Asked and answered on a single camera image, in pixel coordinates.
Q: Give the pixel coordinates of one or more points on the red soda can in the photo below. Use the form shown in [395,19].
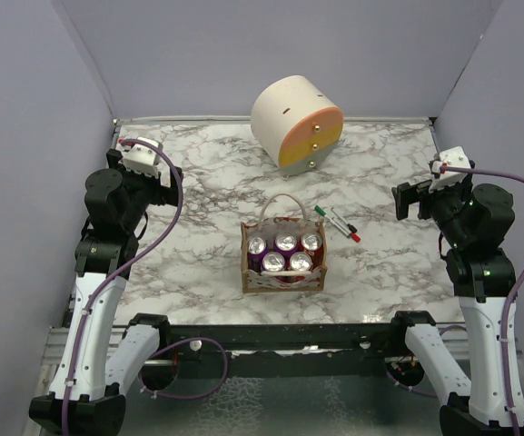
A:
[312,244]
[300,262]

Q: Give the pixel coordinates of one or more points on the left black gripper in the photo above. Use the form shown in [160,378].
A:
[163,193]

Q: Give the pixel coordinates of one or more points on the purple soda can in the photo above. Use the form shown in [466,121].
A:
[285,244]
[257,248]
[273,262]

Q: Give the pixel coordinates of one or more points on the round pastel drawer cabinet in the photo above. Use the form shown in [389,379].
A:
[296,124]

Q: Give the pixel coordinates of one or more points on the green capped marker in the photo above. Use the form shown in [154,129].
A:
[323,214]

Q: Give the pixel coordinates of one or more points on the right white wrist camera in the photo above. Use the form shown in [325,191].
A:
[441,168]

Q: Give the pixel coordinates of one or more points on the red capped marker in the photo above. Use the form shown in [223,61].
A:
[354,236]

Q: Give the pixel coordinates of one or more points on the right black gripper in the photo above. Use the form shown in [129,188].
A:
[407,193]

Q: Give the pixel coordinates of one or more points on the black capped marker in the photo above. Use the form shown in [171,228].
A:
[344,221]

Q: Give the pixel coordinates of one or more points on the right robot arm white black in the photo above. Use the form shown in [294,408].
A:
[473,220]

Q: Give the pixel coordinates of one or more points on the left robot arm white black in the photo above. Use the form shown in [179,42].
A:
[87,394]

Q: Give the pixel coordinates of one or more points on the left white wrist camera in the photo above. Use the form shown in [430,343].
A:
[141,160]

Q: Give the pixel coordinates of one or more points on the red soda can front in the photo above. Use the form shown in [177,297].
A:
[312,244]

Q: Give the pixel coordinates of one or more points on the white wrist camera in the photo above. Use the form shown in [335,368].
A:
[141,160]
[441,168]

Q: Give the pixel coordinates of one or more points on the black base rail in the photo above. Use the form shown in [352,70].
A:
[280,350]

